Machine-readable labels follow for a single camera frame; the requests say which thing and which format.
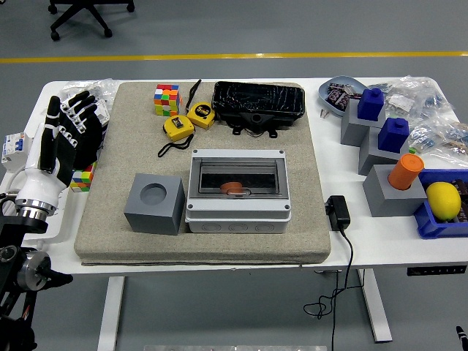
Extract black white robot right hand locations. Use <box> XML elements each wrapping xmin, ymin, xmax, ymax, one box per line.
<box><xmin>455</xmin><ymin>325</ymin><xmax>468</xmax><ymax>351</ymax></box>

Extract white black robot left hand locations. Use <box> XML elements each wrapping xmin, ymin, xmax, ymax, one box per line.
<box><xmin>16</xmin><ymin>90</ymin><xmax>100</xmax><ymax>213</ymax></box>

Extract grey box with clear lid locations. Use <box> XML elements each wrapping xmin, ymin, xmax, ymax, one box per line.
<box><xmin>184</xmin><ymin>148</ymin><xmax>293</xmax><ymax>234</ymax></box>

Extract colourful puzzle cube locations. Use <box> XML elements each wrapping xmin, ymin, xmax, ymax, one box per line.
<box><xmin>69</xmin><ymin>160</ymin><xmax>98</xmax><ymax>193</ymax></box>
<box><xmin>153</xmin><ymin>83</ymin><xmax>182</xmax><ymax>117</ymax></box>

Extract white circuit breaker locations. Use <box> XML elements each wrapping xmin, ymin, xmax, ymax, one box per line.
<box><xmin>0</xmin><ymin>132</ymin><xmax>36</xmax><ymax>173</ymax></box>

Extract black table control panel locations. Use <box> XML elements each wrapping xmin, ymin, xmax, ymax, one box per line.
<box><xmin>406</xmin><ymin>265</ymin><xmax>468</xmax><ymax>277</ymax></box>

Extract white socket panel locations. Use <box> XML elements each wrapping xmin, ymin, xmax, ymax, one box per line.
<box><xmin>93</xmin><ymin>99</ymin><xmax>111</xmax><ymax>127</ymax></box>

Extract clear bags of metal parts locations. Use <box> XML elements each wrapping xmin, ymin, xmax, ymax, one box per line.
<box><xmin>42</xmin><ymin>78</ymin><xmax>120</xmax><ymax>118</ymax></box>

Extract grey cube holder with hole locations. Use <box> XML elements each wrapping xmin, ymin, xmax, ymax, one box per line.
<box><xmin>362</xmin><ymin>164</ymin><xmax>429</xmax><ymax>218</ymax></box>
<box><xmin>123</xmin><ymin>173</ymin><xmax>186</xmax><ymax>236</ymax></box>

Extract blue storage bin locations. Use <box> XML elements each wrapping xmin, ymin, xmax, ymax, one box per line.
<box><xmin>413</xmin><ymin>168</ymin><xmax>468</xmax><ymax>241</ymax></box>

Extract white table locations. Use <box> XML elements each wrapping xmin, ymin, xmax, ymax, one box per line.
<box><xmin>0</xmin><ymin>76</ymin><xmax>468</xmax><ymax>344</ymax></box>

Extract yellow lemon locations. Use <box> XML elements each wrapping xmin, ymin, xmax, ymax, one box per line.
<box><xmin>425</xmin><ymin>181</ymin><xmax>462</xmax><ymax>222</ymax></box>

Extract yellow tape measure square label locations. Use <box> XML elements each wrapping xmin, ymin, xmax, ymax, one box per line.
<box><xmin>157</xmin><ymin>114</ymin><xmax>195</xmax><ymax>159</ymax></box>

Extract dark brown packets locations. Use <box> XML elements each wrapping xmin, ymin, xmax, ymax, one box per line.
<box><xmin>451</xmin><ymin>178</ymin><xmax>468</xmax><ymax>224</ymax></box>

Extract black office chair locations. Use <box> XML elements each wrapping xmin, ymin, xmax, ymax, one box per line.
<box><xmin>47</xmin><ymin>0</ymin><xmax>136</xmax><ymax>42</ymax></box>

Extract yellow tape measure round label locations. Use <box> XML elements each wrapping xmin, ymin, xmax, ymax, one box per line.
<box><xmin>184</xmin><ymin>79</ymin><xmax>216</xmax><ymax>129</ymax></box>

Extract black power adapter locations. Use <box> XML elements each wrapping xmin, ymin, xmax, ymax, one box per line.
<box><xmin>324</xmin><ymin>195</ymin><xmax>351</xmax><ymax>232</ymax></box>

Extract grey-brown mat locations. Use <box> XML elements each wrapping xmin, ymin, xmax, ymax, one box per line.
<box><xmin>74</xmin><ymin>80</ymin><xmax>332</xmax><ymax>267</ymax></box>

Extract clear bag of small parts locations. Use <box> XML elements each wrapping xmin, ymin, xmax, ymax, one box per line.
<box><xmin>437</xmin><ymin>118</ymin><xmax>468</xmax><ymax>165</ymax></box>
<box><xmin>407</xmin><ymin>122</ymin><xmax>445</xmax><ymax>156</ymax></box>

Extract grey block holder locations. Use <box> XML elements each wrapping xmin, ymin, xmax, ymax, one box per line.
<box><xmin>358</xmin><ymin>126</ymin><xmax>410</xmax><ymax>176</ymax></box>
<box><xmin>339</xmin><ymin>97</ymin><xmax>387</xmax><ymax>147</ymax></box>

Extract blue plastic block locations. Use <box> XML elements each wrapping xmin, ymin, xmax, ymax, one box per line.
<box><xmin>377</xmin><ymin>116</ymin><xmax>410</xmax><ymax>154</ymax></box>
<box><xmin>356</xmin><ymin>87</ymin><xmax>385</xmax><ymax>121</ymax></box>

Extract black plastic case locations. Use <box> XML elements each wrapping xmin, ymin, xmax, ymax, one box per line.
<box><xmin>211</xmin><ymin>80</ymin><xmax>306</xmax><ymax>139</ymax></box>

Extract clear bag of blue parts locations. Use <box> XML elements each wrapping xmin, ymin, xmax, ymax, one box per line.
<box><xmin>412</xmin><ymin>75</ymin><xmax>460</xmax><ymax>120</ymax></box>

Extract clear bag of white parts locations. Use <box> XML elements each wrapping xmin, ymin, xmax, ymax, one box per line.
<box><xmin>382</xmin><ymin>86</ymin><xmax>418</xmax><ymax>118</ymax></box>

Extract light blue dish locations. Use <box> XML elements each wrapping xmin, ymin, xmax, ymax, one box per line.
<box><xmin>317</xmin><ymin>75</ymin><xmax>369</xmax><ymax>118</ymax></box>

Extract black adapter cord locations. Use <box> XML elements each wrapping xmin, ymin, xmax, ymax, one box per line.
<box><xmin>303</xmin><ymin>226</ymin><xmax>355</xmax><ymax>351</ymax></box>

